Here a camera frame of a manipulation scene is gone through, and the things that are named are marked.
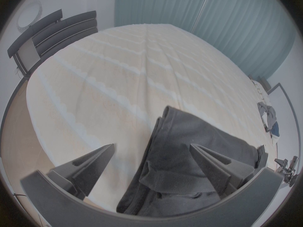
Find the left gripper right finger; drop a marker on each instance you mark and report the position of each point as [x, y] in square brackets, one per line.
[214, 171]

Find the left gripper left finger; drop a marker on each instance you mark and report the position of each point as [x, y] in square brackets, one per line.
[91, 171]

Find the pile of clothes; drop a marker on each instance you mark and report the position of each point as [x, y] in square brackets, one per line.
[269, 117]

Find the bed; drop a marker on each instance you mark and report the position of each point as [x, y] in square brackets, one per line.
[118, 67]

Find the black garment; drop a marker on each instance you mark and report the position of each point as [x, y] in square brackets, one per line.
[175, 145]

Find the blue-green curtain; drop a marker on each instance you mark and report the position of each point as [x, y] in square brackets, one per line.
[161, 3]
[248, 32]

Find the round white ceiling lamp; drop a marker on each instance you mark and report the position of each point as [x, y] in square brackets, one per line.
[29, 14]

